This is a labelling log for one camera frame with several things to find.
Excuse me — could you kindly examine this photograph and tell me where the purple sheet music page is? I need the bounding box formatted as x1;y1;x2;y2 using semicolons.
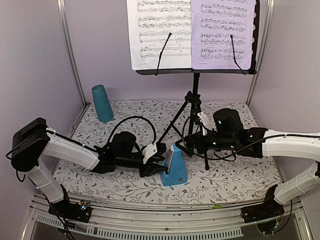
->
191;0;257;70

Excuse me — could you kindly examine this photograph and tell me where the sheet music booklet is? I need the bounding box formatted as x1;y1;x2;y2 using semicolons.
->
126;0;192;71

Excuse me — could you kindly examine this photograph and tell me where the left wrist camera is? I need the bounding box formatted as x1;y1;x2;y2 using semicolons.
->
142;142;167;165

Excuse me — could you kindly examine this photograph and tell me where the blue metronome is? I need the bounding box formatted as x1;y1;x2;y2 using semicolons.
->
160;143;188;187

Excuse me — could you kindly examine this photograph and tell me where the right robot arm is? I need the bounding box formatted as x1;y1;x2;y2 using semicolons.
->
175;108;320;223

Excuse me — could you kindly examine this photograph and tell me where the black music stand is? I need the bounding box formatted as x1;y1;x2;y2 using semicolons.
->
134;0;261;171

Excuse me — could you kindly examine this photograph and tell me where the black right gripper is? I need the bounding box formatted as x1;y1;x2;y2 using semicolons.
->
176;129;237;156

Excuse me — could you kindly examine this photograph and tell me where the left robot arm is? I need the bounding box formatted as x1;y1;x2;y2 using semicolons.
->
5;117;169;223

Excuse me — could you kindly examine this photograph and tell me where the teal ceramic vase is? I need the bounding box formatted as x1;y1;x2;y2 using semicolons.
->
91;84;114;123

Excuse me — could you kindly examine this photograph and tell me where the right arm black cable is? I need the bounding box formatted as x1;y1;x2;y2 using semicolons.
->
181;116;266;161

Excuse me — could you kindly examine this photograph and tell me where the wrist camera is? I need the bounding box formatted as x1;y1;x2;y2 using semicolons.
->
142;142;167;165
194;111;215;136

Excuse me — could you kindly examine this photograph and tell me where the aluminium front rail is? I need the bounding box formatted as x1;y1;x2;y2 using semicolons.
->
20;193;316;240

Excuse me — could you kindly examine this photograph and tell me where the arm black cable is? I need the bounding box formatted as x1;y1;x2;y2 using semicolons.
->
181;116;266;161
107;115;158;151

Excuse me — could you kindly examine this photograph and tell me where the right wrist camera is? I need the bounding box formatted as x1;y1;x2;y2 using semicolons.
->
194;111;215;136

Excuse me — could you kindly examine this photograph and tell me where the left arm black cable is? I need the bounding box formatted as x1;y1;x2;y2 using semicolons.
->
107;115;158;151

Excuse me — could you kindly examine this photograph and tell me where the green tape piece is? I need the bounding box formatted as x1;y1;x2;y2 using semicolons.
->
211;204;223;210

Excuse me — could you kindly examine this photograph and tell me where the aluminium frame post right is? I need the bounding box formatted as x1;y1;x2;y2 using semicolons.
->
246;0;275;108

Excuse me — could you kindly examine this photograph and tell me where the floral table mat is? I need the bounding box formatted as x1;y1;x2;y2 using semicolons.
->
53;100;282;205

